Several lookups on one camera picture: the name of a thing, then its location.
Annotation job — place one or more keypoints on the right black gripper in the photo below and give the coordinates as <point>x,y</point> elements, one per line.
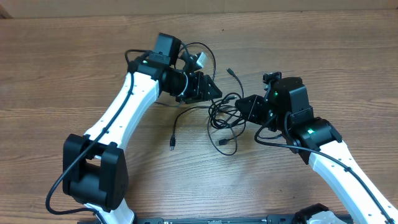
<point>251,114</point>

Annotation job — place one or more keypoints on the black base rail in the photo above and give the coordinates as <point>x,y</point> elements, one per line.
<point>269,219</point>

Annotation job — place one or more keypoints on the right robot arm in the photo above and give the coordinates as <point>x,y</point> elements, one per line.
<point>285,107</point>

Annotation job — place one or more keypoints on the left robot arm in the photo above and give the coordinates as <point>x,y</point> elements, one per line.
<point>94,165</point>

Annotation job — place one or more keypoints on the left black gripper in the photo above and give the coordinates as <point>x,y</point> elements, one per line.
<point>199,91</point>

